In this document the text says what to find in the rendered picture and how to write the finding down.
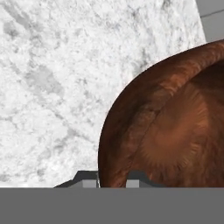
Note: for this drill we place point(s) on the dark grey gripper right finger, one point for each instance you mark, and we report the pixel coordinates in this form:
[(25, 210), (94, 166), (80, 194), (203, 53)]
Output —
[(137, 178)]

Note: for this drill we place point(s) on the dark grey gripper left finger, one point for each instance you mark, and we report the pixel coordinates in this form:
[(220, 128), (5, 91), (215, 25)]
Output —
[(84, 178)]

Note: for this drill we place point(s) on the brown wooden bowl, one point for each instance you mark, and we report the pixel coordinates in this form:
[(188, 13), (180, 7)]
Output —
[(175, 125)]

